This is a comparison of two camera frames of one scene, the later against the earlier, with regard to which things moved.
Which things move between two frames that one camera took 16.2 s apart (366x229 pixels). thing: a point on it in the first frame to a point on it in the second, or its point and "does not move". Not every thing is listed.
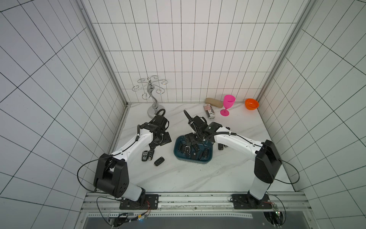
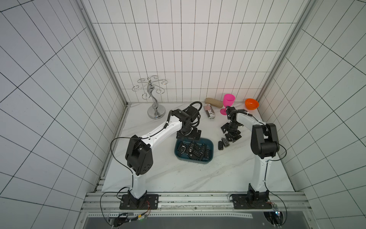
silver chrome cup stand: [155, 109] does not move
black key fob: [189, 150] to [182, 149]
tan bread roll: [214, 102] does not move
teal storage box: [201, 152] does not move
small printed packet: [209, 110] does not move
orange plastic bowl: [251, 104] does not move
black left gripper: [166, 140] to [193, 135]
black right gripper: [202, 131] to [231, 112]
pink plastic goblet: [228, 100] does not move
